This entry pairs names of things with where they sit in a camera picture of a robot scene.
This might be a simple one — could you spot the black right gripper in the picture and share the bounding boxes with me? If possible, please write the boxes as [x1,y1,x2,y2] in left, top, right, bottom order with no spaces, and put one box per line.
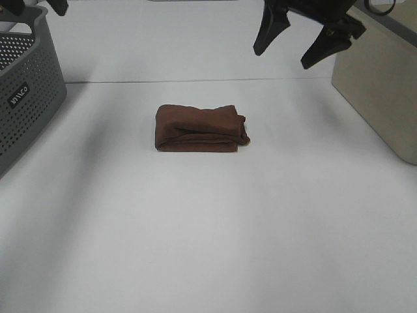
[253,1,366,69]

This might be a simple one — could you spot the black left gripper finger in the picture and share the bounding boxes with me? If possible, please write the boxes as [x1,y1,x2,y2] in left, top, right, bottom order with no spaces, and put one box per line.
[47,0,68,16]

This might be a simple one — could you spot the brown towel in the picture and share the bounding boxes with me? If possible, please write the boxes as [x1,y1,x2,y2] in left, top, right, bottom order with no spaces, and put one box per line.
[154,104,250,153]

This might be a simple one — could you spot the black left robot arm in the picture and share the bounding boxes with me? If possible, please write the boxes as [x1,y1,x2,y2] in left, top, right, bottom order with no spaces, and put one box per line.
[1,0,68,16]

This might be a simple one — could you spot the grey perforated plastic basket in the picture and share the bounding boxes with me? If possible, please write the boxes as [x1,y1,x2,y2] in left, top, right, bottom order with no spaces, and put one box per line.
[1,6,67,174]

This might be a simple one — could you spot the beige plastic storage box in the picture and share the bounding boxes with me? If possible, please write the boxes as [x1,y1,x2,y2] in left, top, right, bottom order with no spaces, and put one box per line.
[332,1,416,164]

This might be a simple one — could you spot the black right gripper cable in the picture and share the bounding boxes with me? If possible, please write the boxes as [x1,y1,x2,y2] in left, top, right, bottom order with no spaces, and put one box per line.
[364,0,397,16]

